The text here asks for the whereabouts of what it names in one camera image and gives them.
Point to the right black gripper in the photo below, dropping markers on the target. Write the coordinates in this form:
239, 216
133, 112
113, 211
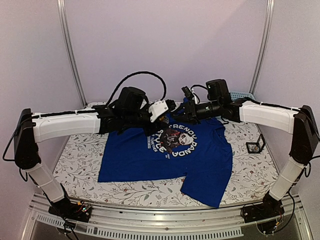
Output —
186, 112

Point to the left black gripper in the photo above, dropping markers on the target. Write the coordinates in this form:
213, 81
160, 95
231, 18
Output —
149, 131

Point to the round yellow blue brooch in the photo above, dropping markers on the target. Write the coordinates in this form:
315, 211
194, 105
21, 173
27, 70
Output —
164, 119

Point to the blue printed t-shirt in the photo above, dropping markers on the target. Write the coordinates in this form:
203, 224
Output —
199, 153

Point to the light blue plastic basket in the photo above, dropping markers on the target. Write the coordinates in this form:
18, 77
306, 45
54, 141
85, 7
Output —
239, 95

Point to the black brooch box silver brooch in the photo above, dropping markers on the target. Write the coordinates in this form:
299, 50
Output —
256, 147

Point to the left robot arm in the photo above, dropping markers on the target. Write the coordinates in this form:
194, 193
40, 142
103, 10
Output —
35, 128

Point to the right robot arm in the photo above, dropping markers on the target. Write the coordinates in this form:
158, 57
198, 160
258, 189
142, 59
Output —
298, 122

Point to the floral patterned tablecloth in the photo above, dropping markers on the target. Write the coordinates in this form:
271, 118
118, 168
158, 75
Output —
80, 162

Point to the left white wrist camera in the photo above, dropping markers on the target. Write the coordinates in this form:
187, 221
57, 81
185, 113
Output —
160, 107

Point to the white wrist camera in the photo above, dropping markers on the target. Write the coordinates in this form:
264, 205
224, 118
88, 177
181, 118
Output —
190, 95
160, 107

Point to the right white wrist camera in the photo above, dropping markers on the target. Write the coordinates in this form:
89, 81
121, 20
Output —
190, 95

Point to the right aluminium frame post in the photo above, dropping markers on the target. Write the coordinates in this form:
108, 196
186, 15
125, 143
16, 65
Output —
270, 5

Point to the aluminium frame post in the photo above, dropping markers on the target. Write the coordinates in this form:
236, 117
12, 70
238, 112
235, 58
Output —
61, 7
270, 5

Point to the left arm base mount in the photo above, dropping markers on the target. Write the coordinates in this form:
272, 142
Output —
72, 211

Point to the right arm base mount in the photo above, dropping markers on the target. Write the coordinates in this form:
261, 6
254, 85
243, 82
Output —
266, 217

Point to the left aluminium frame post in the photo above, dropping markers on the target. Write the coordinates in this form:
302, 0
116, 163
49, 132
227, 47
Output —
61, 7

